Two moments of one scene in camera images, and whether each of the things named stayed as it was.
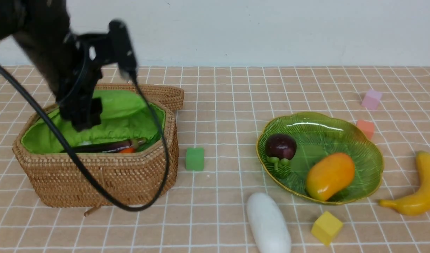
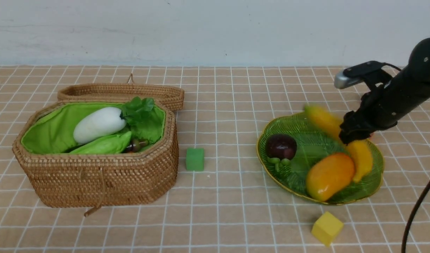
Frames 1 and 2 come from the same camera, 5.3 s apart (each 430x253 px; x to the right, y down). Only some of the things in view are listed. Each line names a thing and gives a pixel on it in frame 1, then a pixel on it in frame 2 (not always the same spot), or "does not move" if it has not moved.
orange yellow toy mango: (329, 175) does not move
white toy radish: (268, 229) → (137, 113)
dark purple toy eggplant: (103, 147) → (136, 145)
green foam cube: (194, 159) does not move
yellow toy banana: (421, 201) → (360, 150)
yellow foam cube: (326, 227) does not move
